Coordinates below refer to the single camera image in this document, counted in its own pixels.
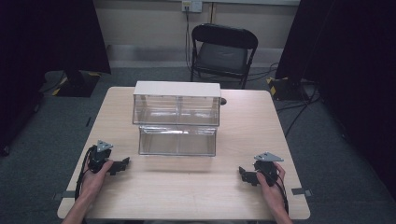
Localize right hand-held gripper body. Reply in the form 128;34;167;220
253;151;285;188

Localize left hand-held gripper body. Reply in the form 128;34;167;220
88;139;115;174

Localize person's right hand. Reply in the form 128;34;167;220
255;161;287;205

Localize person's left hand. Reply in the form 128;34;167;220
80;160;115;201

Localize grey tape strip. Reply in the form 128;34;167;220
51;190;77;202
290;187;314;198

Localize clear plastic drawer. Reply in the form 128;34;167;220
137;124;218;158

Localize black stand base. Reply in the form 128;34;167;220
265;76;313;103
51;69;103;98

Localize clear drawer cabinet white top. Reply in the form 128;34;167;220
132;80;222;127

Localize black folding chair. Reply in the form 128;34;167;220
189;22;260;91

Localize black curtain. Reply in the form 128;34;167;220
275;0;396;200

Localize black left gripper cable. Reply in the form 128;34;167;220
74;145;95;201

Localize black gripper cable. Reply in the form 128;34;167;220
276;174;290;217
74;145;95;201

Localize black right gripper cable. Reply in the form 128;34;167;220
276;174;290;217

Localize black floor cables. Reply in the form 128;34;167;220
248;62;325;138

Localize black wall socket cable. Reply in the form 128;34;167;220
184;8;193;72

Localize white wall socket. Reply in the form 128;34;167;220
181;0;204;14

